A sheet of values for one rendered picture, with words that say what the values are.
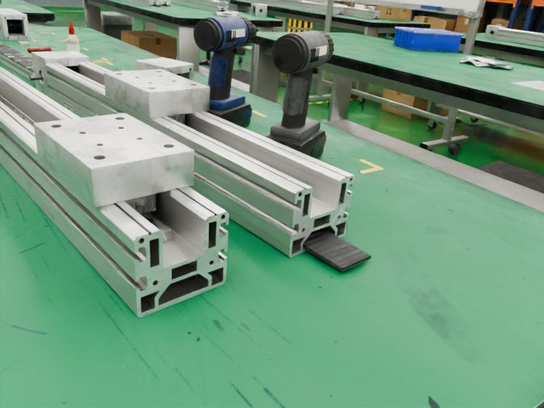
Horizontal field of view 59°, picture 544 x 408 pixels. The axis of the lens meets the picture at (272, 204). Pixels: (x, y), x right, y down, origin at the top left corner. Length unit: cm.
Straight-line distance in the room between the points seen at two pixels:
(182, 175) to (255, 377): 22
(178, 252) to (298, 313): 13
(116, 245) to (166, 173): 9
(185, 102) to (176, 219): 32
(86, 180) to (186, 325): 16
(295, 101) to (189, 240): 39
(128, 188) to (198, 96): 35
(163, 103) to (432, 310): 49
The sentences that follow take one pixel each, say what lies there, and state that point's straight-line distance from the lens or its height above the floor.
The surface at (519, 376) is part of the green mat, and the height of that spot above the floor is 78.
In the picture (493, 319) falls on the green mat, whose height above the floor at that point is 78.
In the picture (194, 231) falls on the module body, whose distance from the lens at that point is 48.
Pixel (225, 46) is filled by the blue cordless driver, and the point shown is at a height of 95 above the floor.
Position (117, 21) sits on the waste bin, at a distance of 619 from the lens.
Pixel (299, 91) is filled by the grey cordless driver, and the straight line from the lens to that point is 81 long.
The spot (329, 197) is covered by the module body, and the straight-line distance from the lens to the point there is 60.
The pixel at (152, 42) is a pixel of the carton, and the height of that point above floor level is 42.
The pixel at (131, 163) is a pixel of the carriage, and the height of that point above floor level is 90.
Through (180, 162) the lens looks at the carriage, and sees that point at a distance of 51.
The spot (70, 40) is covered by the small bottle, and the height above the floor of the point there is 84.
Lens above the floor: 107
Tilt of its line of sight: 25 degrees down
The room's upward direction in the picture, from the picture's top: 5 degrees clockwise
